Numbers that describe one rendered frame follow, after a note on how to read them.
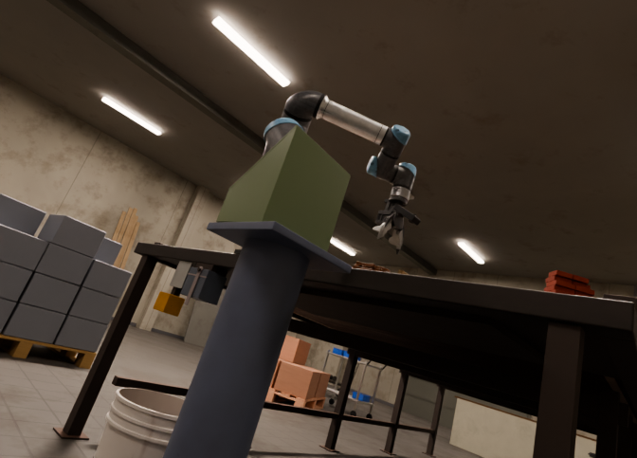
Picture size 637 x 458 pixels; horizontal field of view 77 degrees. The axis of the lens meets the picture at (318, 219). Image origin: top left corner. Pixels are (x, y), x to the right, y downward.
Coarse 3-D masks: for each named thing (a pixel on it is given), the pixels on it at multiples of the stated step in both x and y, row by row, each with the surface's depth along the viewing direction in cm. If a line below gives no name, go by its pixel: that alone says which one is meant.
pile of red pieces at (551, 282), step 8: (552, 272) 182; (560, 272) 178; (552, 280) 180; (560, 280) 178; (568, 280) 178; (576, 280) 177; (584, 280) 177; (544, 288) 184; (552, 288) 177; (560, 288) 176; (568, 288) 176; (576, 288) 175; (584, 288) 175; (592, 296) 175
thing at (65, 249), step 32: (0, 224) 282; (32, 224) 328; (64, 224) 314; (0, 256) 282; (32, 256) 298; (64, 256) 314; (96, 256) 368; (0, 288) 283; (32, 288) 299; (64, 288) 316; (96, 288) 334; (0, 320) 284; (32, 320) 299; (64, 320) 319; (96, 320) 336; (64, 352) 347
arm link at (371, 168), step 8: (376, 160) 157; (384, 160) 155; (392, 160) 154; (368, 168) 158; (376, 168) 156; (384, 168) 156; (392, 168) 157; (376, 176) 160; (384, 176) 158; (392, 176) 158
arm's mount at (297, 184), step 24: (288, 144) 96; (312, 144) 101; (264, 168) 97; (288, 168) 95; (312, 168) 101; (336, 168) 108; (240, 192) 99; (264, 192) 93; (288, 192) 95; (312, 192) 101; (336, 192) 109; (240, 216) 95; (264, 216) 90; (288, 216) 95; (312, 216) 102; (336, 216) 109; (312, 240) 102
